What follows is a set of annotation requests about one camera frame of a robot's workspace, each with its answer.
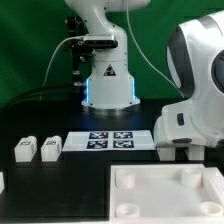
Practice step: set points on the white square tabletop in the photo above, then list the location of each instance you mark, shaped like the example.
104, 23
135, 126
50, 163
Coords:
166, 194

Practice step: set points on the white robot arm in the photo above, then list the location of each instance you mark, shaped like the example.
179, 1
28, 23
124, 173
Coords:
195, 58

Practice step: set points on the white block left edge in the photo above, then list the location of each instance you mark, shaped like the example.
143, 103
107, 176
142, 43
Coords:
2, 185

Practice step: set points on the white sheet with markers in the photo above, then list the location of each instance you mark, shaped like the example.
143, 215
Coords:
109, 140

